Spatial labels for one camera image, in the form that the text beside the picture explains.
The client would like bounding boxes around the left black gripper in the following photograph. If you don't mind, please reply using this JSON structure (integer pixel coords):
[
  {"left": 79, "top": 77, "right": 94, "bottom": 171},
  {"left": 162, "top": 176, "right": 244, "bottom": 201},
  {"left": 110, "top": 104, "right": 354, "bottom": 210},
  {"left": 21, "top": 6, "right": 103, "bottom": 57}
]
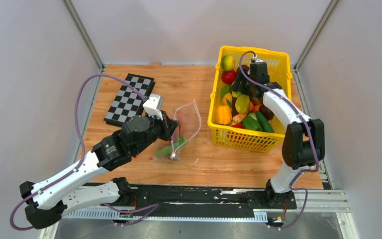
[{"left": 133, "top": 110, "right": 181, "bottom": 155}]

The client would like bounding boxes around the red tomato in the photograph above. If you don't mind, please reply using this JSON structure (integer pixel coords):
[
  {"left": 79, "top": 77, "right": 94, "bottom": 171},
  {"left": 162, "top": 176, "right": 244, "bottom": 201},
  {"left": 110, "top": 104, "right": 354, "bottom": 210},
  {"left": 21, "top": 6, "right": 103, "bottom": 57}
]
[{"left": 221, "top": 69, "right": 236, "bottom": 85}]

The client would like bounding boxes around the red apple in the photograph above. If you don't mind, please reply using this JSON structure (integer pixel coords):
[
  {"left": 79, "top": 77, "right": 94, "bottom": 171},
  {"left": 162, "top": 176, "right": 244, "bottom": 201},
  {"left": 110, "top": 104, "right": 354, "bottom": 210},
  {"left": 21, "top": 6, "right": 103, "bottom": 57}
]
[{"left": 177, "top": 113, "right": 194, "bottom": 134}]

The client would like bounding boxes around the clear zip top bag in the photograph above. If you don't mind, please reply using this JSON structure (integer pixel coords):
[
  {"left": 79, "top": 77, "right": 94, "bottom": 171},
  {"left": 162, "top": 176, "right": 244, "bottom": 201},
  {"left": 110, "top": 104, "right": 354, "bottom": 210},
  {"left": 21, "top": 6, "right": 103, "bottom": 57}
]
[{"left": 153, "top": 100, "right": 201, "bottom": 161}]

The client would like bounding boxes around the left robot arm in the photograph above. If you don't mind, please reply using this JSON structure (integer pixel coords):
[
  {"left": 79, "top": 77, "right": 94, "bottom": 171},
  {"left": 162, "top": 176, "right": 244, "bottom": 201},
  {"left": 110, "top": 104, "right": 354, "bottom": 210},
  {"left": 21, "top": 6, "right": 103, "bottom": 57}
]
[{"left": 19, "top": 112, "right": 180, "bottom": 229}]

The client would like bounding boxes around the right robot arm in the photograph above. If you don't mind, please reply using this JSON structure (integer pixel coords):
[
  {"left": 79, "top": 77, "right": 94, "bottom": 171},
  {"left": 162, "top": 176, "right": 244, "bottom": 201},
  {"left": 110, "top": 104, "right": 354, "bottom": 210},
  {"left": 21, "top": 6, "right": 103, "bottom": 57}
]
[{"left": 233, "top": 59, "right": 325, "bottom": 208}]

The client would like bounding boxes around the yellow green starfruit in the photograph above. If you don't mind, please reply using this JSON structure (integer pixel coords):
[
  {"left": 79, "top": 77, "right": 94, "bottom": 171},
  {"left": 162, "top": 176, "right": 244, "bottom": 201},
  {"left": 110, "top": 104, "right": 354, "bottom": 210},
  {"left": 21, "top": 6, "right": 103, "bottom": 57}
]
[{"left": 235, "top": 95, "right": 250, "bottom": 114}]

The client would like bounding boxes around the yellow green mango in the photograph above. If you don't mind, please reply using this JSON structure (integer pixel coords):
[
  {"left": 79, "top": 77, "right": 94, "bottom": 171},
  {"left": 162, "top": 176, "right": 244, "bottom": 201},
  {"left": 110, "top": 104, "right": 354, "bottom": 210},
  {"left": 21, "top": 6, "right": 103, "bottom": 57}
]
[{"left": 221, "top": 55, "right": 234, "bottom": 72}]

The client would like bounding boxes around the yellow bell pepper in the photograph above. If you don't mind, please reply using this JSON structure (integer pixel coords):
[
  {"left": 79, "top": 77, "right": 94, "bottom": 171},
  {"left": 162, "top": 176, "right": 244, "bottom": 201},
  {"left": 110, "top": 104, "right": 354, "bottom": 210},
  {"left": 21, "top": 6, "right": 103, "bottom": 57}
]
[{"left": 214, "top": 105, "right": 232, "bottom": 125}]

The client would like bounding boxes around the green bell pepper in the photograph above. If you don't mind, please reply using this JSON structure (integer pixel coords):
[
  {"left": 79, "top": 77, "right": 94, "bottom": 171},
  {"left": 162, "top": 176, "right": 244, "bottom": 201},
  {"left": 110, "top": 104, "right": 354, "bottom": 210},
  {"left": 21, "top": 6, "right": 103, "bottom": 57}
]
[{"left": 242, "top": 116, "right": 263, "bottom": 131}]

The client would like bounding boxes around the yellow plastic basket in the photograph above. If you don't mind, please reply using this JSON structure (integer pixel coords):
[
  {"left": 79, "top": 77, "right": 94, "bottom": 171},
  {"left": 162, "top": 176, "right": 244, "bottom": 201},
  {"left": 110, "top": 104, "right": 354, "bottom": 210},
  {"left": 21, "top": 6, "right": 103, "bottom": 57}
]
[{"left": 207, "top": 45, "right": 292, "bottom": 152}]

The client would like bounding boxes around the black white chessboard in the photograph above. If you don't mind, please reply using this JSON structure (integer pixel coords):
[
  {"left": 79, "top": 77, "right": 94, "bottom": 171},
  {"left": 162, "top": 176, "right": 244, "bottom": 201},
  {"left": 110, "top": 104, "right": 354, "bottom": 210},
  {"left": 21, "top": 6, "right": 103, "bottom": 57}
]
[{"left": 104, "top": 73, "right": 155, "bottom": 127}]

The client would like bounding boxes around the dark green cucumber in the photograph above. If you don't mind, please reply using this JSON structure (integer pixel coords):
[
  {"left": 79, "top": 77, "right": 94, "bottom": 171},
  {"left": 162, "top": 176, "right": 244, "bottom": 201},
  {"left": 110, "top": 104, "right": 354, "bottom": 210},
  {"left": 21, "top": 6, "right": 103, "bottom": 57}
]
[{"left": 255, "top": 112, "right": 274, "bottom": 133}]

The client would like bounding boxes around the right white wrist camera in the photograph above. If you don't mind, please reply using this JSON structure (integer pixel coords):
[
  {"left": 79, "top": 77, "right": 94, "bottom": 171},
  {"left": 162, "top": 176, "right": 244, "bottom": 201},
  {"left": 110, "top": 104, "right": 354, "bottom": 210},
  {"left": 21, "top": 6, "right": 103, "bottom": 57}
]
[{"left": 251, "top": 56, "right": 264, "bottom": 64}]

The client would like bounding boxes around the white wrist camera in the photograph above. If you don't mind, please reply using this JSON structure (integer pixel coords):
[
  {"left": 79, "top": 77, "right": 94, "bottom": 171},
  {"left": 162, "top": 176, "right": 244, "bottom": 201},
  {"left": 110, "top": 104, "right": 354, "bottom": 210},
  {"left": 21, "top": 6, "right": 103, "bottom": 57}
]
[
  {"left": 143, "top": 94, "right": 164, "bottom": 120},
  {"left": 251, "top": 56, "right": 264, "bottom": 64}
]

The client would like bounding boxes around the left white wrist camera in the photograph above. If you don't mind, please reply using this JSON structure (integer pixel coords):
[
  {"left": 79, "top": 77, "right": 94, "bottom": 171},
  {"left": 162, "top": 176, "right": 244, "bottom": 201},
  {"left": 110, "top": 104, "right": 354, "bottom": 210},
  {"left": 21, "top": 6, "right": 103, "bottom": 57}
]
[{"left": 143, "top": 94, "right": 164, "bottom": 120}]

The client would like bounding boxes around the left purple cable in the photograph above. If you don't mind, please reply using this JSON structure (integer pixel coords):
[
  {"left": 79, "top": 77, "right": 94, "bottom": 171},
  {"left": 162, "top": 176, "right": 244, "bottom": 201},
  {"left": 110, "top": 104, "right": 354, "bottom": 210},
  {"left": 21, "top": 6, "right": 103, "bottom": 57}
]
[{"left": 9, "top": 73, "right": 147, "bottom": 231}]

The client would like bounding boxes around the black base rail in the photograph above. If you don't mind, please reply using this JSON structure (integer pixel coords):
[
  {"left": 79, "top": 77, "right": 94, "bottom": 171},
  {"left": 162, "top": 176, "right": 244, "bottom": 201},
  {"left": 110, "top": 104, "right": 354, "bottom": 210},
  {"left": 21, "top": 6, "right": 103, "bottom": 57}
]
[{"left": 49, "top": 184, "right": 350, "bottom": 223}]

